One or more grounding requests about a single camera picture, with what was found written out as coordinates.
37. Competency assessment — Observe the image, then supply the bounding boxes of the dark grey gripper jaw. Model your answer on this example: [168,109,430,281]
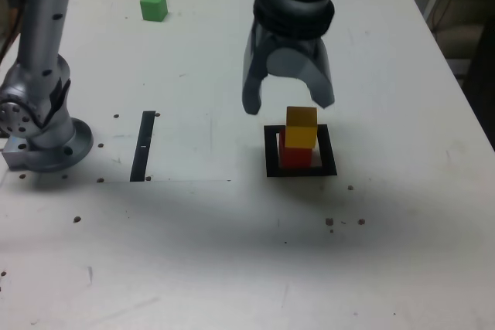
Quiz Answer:
[241,24,274,117]

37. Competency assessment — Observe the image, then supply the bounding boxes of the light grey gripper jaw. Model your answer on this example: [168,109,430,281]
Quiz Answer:
[266,41,336,111]

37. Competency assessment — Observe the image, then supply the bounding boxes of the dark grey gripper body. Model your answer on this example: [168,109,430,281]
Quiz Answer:
[254,22,329,57]

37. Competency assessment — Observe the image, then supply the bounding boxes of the yellow cube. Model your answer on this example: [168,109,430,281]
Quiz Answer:
[285,105,319,150]

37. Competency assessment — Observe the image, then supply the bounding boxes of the red cube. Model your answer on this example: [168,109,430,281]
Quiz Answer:
[278,128,315,169]

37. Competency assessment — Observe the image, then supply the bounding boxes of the green cube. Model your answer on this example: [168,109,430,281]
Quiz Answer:
[139,0,169,22]

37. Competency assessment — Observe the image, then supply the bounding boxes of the black tape square outline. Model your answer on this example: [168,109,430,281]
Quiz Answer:
[263,124,338,179]

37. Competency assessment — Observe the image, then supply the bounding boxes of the black tape strip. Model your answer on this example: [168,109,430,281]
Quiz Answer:
[129,111,157,183]

